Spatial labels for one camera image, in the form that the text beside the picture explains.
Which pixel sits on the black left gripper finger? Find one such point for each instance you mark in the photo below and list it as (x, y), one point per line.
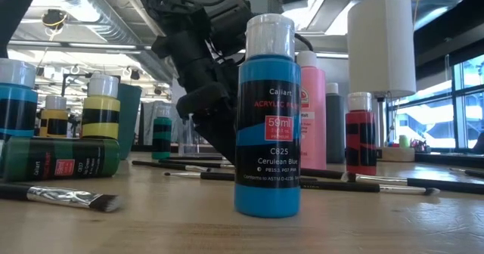
(223, 137)

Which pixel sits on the tall light pink paint bottle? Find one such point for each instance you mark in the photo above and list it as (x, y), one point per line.
(314, 133)

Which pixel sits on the small lemon yellow paint bottle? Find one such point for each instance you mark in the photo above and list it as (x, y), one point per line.
(101, 104)

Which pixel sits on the dark green paint bottle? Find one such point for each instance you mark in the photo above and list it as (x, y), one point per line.
(94, 159)

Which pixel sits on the small golden yellow paint bottle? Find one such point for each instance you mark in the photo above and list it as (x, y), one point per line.
(53, 112)

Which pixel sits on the small blue paint bottle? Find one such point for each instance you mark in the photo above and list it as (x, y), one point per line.
(17, 95)

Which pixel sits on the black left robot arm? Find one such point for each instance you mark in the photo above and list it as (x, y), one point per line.
(181, 38)

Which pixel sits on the small teal green paint bottle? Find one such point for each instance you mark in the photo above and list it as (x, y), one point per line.
(162, 127)

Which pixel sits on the cerulean blue paint bottle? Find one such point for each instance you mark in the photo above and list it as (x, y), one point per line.
(266, 201)

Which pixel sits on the tall grey paint bottle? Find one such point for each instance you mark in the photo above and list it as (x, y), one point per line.
(336, 133)

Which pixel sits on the small red paint bottle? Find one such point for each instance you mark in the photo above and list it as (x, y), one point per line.
(361, 159)

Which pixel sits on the clear plastic tray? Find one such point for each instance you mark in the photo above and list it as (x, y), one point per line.
(187, 140)

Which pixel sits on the teal plastic cup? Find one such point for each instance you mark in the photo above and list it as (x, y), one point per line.
(130, 121)

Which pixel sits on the flat paintbrush silver ferrule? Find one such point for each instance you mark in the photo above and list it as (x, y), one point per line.
(56, 196)

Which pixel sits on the table lamp white shade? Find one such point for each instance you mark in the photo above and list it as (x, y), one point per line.
(378, 38)

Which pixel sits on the small green container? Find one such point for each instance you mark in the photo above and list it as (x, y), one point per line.
(404, 141)

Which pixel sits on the black aluminium table frame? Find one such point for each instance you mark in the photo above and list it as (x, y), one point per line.
(446, 158)

